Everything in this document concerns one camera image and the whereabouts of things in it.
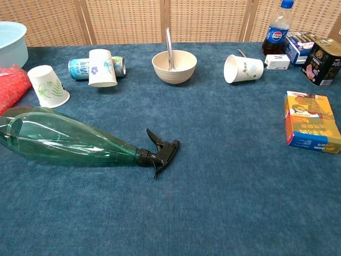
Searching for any green plastic spray bottle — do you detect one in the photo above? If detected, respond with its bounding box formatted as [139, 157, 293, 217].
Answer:
[0, 106, 180, 179]

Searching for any Pepsi cola bottle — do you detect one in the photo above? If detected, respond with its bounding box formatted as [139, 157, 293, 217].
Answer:
[261, 0, 295, 56]

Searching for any beige ribbed bowl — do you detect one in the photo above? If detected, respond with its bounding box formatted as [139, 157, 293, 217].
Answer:
[151, 50, 198, 85]

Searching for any blue tablecloth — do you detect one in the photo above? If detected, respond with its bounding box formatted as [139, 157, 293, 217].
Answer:
[0, 42, 341, 256]

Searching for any metal spoon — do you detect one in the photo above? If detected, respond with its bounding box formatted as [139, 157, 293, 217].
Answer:
[165, 27, 178, 72]

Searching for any paper cup blue flower print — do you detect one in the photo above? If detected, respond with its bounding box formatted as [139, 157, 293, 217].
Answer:
[87, 49, 118, 88]

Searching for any paper cup teal flower print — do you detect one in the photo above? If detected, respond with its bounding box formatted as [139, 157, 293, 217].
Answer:
[223, 54, 265, 84]

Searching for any blue white beverage can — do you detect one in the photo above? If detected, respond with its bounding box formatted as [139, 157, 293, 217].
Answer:
[68, 56, 126, 82]

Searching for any wicker folding screen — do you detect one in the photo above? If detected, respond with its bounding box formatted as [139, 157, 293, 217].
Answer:
[0, 0, 341, 47]

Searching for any small white box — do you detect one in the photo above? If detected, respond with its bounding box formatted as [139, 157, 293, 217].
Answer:
[264, 54, 291, 70]

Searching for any paper cup green leaf print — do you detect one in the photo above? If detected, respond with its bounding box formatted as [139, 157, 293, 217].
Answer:
[27, 65, 71, 109]

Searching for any yellow orange food box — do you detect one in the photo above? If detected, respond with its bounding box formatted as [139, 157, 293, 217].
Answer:
[283, 90, 341, 155]

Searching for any blue white carton box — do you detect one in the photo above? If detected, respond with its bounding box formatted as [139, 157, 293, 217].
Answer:
[283, 30, 320, 67]

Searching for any black gold tin can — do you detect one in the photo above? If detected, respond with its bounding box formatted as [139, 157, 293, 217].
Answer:
[301, 37, 341, 87]

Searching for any light blue plastic basin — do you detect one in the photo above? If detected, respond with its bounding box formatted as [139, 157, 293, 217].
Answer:
[0, 21, 29, 69]

